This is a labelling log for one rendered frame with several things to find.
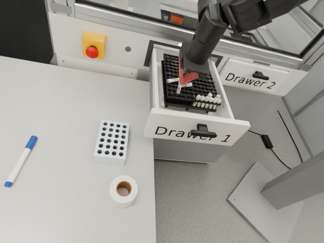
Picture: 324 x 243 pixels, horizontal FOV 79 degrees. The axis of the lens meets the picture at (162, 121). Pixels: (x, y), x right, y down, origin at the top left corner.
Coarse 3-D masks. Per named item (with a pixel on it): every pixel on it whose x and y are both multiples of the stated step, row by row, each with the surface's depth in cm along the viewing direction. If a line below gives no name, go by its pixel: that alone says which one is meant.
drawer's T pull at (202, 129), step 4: (200, 124) 53; (204, 124) 54; (200, 128) 52; (204, 128) 53; (192, 132) 51; (196, 132) 51; (200, 132) 51; (204, 132) 52; (208, 132) 52; (212, 132) 53; (204, 136) 52; (208, 136) 52; (212, 136) 52
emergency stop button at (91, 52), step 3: (87, 48) 64; (90, 48) 64; (93, 48) 64; (87, 51) 64; (90, 51) 64; (93, 51) 64; (96, 51) 65; (87, 54) 65; (90, 54) 65; (93, 54) 65; (96, 54) 65; (90, 57) 66; (93, 57) 66
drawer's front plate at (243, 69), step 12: (228, 60) 78; (228, 72) 81; (240, 72) 81; (252, 72) 81; (264, 72) 82; (276, 72) 82; (288, 72) 84; (240, 84) 86; (252, 84) 87; (264, 84) 87; (276, 84) 87
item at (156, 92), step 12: (156, 48) 74; (156, 60) 69; (156, 72) 65; (216, 72) 75; (156, 84) 61; (216, 84) 72; (156, 96) 58; (168, 108) 64; (180, 108) 66; (216, 108) 70; (228, 108) 63
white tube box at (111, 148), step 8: (104, 120) 60; (104, 128) 59; (112, 128) 59; (120, 128) 59; (128, 128) 60; (104, 136) 56; (112, 136) 57; (120, 136) 58; (96, 144) 54; (104, 144) 55; (112, 144) 55; (120, 144) 56; (96, 152) 53; (104, 152) 53; (112, 152) 54; (120, 152) 55; (96, 160) 54; (104, 160) 54; (112, 160) 54; (120, 160) 54
